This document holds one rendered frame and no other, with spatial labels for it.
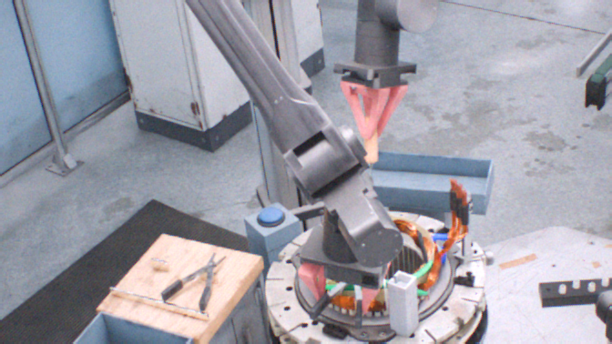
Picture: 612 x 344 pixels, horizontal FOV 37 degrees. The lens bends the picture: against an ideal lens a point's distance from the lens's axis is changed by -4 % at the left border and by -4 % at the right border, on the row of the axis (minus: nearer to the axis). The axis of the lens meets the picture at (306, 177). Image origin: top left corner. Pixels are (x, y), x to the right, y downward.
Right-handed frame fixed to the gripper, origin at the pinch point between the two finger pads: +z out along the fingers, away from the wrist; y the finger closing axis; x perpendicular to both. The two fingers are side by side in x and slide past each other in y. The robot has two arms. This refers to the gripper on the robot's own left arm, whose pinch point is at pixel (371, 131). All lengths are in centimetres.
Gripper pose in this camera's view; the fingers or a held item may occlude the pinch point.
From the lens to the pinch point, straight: 124.8
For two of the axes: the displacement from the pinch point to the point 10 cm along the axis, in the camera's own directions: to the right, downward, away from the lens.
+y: 6.6, -1.6, 7.3
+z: -0.6, 9.6, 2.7
